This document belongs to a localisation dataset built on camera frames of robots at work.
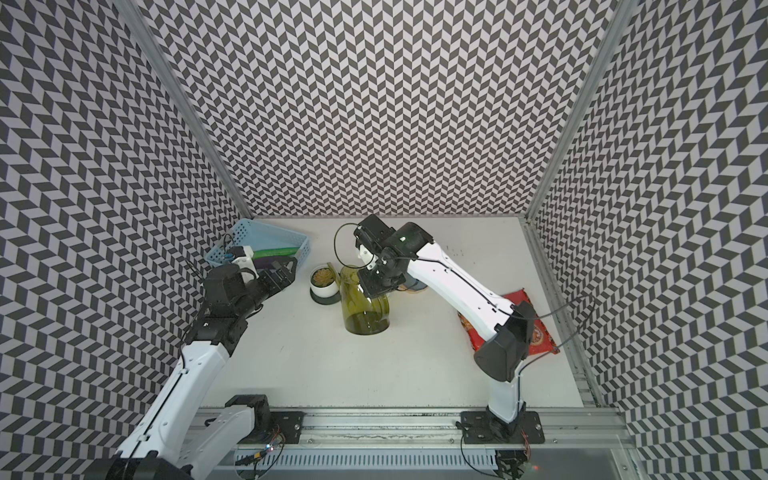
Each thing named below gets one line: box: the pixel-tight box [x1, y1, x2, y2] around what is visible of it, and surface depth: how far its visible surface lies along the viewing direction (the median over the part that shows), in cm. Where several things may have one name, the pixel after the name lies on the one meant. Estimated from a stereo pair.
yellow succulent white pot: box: [309, 265, 340, 298], surface depth 95 cm
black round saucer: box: [310, 287, 342, 305], surface depth 96 cm
